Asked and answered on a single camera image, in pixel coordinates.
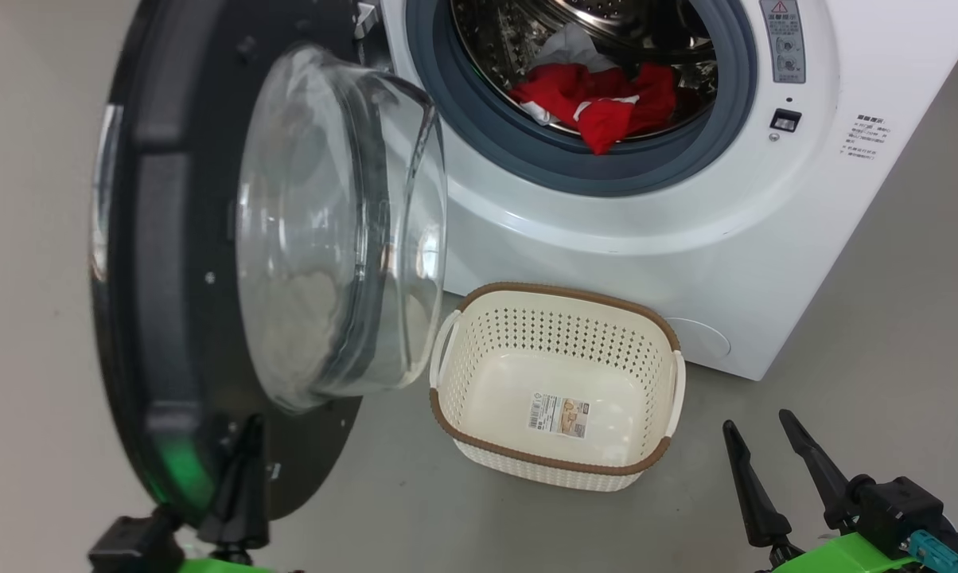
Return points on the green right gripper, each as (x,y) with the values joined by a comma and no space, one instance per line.
(837,557)

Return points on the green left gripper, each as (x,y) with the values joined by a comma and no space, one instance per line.
(224,565)

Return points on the black round washer door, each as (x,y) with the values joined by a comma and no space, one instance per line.
(177,278)

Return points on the red and white garment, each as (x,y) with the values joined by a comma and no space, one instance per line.
(606,111)

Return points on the printed product label sticker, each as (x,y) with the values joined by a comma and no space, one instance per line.
(558,415)

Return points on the white front-load washing machine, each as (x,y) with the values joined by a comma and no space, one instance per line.
(726,239)

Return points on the cream laundry basket brown rim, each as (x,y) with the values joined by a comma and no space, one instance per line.
(495,382)

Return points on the steel washer drum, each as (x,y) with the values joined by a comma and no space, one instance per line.
(495,32)

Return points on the round white filter cover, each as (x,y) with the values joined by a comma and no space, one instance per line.
(702,341)

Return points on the grey warning sticker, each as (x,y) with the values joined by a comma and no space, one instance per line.
(783,40)

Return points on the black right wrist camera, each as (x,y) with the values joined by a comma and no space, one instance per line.
(897,509)

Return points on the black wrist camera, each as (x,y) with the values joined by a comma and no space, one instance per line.
(897,509)
(133,545)

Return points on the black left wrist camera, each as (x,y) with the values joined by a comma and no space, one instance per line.
(133,545)

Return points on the teal right camera connector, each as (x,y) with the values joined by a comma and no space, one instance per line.
(936,553)

